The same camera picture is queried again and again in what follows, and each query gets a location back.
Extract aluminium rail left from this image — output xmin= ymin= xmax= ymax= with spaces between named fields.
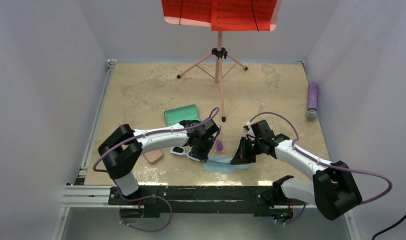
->
xmin=51 ymin=59 xmax=118 ymax=240

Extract black base frame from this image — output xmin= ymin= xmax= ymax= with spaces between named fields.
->
xmin=108 ymin=185 xmax=294 ymax=222

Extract pink glasses case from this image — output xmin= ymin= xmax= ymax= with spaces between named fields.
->
xmin=144 ymin=149 xmax=163 ymax=165

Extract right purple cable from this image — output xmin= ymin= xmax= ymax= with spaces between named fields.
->
xmin=244 ymin=111 xmax=393 ymax=206

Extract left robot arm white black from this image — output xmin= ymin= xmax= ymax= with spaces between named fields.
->
xmin=98 ymin=119 xmax=220 ymax=205

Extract pink purple sunglasses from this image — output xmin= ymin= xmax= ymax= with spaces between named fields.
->
xmin=215 ymin=139 xmax=225 ymax=155

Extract grey glasses case green lining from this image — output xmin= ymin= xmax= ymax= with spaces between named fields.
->
xmin=163 ymin=104 xmax=200 ymax=127

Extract white frame sunglasses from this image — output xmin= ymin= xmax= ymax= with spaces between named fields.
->
xmin=169 ymin=146 xmax=201 ymax=162

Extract pink music stand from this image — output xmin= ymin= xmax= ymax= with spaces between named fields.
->
xmin=176 ymin=31 xmax=249 ymax=122

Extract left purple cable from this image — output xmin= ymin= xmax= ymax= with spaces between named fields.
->
xmin=92 ymin=106 xmax=220 ymax=173

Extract purple microphone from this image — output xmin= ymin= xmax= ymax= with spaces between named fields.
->
xmin=306 ymin=82 xmax=318 ymax=122

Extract blue cloth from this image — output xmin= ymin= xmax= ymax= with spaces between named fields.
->
xmin=204 ymin=156 xmax=251 ymax=174

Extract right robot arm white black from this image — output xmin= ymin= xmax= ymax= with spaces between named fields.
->
xmin=231 ymin=120 xmax=363 ymax=221

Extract black cable bottom right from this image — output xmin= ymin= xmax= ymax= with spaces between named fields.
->
xmin=371 ymin=206 xmax=406 ymax=240

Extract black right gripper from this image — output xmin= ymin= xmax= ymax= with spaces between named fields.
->
xmin=230 ymin=135 xmax=263 ymax=165

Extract purple cable loop bottom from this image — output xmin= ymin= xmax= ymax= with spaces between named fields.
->
xmin=116 ymin=190 xmax=173 ymax=233

